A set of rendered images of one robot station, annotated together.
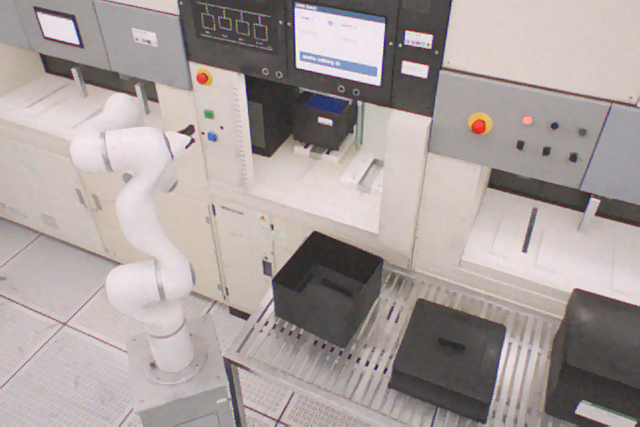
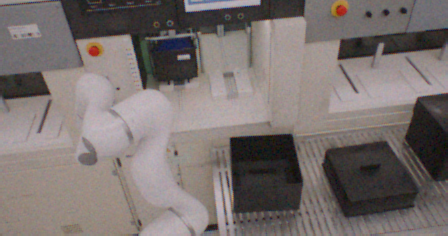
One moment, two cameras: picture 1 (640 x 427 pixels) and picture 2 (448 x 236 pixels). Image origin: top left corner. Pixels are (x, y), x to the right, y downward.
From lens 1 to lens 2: 0.75 m
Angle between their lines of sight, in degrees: 22
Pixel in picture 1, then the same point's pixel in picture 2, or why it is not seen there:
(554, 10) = not seen: outside the picture
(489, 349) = (390, 159)
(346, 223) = (240, 124)
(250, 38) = not seen: outside the picture
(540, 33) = not seen: outside the picture
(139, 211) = (163, 171)
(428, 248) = (305, 115)
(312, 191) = (197, 113)
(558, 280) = (388, 100)
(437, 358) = (369, 181)
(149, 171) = (165, 129)
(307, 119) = (168, 61)
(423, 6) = not seen: outside the picture
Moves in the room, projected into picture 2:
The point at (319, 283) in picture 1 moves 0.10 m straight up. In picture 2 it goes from (247, 174) to (246, 159)
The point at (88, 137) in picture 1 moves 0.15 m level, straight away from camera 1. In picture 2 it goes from (102, 120) to (58, 100)
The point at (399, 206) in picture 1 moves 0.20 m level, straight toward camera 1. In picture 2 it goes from (287, 92) to (311, 120)
